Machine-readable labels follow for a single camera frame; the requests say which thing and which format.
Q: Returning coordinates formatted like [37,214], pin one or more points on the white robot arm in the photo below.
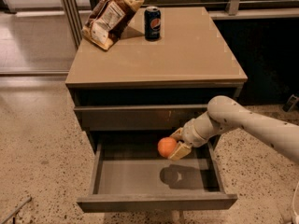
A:
[225,114]

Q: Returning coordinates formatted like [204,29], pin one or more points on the grey drawer cabinet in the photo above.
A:
[190,64]

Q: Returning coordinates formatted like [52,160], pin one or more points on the brown chip bag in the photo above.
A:
[108,20]

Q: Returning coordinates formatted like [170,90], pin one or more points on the orange fruit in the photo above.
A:
[166,146]

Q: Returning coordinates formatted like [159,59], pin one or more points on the metal window frame post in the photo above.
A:
[71,11]

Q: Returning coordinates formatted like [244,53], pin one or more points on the blue Pepsi can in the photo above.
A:
[152,21]

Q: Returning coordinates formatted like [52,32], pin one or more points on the metal rod on floor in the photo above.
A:
[16,210]

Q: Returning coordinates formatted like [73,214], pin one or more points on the dark object on floor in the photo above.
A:
[291,103]

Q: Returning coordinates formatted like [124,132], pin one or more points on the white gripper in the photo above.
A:
[189,134]

